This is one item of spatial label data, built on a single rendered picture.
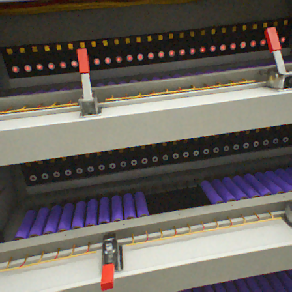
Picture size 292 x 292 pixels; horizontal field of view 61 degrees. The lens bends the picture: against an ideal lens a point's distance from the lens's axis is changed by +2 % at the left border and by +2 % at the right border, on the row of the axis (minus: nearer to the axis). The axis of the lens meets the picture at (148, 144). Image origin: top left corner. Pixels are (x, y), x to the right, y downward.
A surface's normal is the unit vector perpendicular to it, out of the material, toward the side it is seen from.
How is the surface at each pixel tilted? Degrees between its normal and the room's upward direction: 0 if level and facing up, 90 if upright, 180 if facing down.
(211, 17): 90
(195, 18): 90
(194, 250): 22
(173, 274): 112
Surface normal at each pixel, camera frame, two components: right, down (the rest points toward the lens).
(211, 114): 0.14, 0.36
